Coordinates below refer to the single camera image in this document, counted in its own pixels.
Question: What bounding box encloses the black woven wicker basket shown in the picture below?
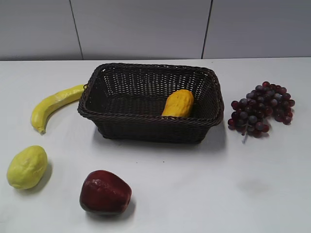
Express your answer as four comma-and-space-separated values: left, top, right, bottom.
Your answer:
78, 63, 224, 144

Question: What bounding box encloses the yellow banana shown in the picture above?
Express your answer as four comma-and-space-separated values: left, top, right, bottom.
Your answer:
31, 84, 85, 134

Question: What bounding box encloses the purple red grape bunch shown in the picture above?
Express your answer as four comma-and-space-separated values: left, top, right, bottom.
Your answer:
227, 81, 295, 143

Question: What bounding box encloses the yellow green lemon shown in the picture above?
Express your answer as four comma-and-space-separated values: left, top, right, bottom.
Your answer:
7, 145, 48, 190

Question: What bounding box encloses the dark red apple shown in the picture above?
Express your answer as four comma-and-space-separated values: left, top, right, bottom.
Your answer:
79, 170, 132, 215

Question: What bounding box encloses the yellow orange mango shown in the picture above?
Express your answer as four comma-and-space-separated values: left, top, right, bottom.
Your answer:
162, 89, 194, 117

